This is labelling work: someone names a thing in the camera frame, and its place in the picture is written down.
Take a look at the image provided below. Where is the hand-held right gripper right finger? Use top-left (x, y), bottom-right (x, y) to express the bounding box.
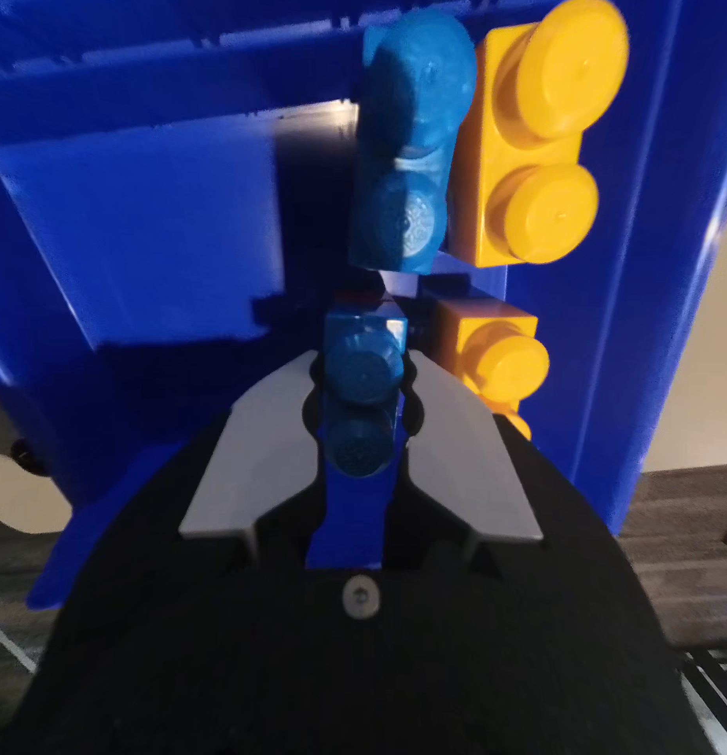
top-left (399, 349), bottom-right (544, 543)

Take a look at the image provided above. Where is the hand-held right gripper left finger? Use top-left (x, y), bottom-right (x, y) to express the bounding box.
top-left (180, 349), bottom-right (326, 540)

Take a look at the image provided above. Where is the blue two-stud block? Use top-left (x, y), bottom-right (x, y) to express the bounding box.
top-left (316, 313), bottom-right (410, 479)

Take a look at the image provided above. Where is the blue plastic bin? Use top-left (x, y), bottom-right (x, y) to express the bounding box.
top-left (0, 0), bottom-right (727, 614)

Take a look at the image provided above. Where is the pile of plastic building blocks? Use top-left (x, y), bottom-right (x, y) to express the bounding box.
top-left (347, 0), bottom-right (632, 440)

